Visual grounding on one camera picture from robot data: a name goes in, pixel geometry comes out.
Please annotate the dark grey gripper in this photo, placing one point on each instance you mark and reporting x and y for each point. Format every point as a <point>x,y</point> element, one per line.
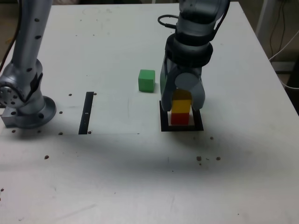
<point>187,69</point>

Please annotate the yellow cube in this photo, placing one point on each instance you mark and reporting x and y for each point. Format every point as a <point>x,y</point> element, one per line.
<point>181,105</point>

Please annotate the red cube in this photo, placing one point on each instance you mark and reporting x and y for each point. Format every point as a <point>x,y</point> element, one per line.
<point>180,119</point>

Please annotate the green cube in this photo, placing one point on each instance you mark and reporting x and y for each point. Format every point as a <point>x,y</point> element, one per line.
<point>146,80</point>

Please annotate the black tape square outline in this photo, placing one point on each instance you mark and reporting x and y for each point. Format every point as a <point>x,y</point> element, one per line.
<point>164,123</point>

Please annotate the black tape strip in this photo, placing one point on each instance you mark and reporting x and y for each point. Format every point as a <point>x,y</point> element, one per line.
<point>85,116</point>

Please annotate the grey box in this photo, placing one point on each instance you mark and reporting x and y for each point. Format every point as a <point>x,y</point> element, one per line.
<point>287,66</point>

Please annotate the white metal post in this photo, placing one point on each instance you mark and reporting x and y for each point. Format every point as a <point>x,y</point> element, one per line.
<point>262,21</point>

